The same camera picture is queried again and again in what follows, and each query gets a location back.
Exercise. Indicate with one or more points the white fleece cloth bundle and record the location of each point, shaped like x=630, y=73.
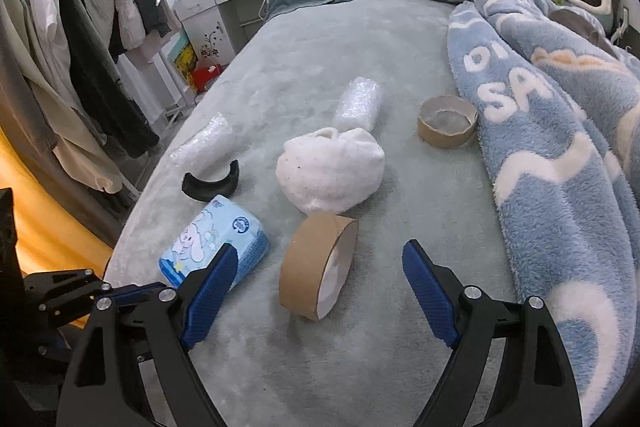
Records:
x=330, y=172

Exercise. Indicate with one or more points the blue cartoon tissue pack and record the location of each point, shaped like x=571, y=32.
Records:
x=215, y=232

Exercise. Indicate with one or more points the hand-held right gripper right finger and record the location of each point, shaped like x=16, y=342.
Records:
x=430, y=297

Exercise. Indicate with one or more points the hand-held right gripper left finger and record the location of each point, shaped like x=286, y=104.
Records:
x=210, y=292

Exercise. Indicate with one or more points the brown pillow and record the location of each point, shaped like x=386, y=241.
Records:
x=575, y=19

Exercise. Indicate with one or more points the black curved plastic piece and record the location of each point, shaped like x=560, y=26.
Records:
x=200, y=189

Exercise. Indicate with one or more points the grey-brown cardigan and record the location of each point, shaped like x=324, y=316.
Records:
x=20, y=117

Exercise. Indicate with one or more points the wide cardboard tape roll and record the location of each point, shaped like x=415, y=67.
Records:
x=305, y=257

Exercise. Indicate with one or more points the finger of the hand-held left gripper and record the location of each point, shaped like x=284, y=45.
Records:
x=65, y=284
x=60, y=322

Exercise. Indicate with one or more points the bed with grey-green sheet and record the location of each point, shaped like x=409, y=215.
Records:
x=325, y=57

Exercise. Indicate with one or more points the blue printed fleece blanket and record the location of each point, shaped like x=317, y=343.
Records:
x=550, y=182

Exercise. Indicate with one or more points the white clothes rack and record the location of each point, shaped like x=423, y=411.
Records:
x=172, y=79

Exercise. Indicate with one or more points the cream coat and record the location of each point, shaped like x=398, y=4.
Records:
x=50, y=57

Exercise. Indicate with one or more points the yellow picture board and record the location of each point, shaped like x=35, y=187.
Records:
x=184, y=57

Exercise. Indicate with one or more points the black fleece garment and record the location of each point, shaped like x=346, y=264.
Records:
x=100, y=82

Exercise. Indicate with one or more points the clear bubble wrap roll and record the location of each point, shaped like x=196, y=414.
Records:
x=200, y=147
x=355, y=104

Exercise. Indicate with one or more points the red box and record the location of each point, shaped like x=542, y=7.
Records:
x=205, y=79

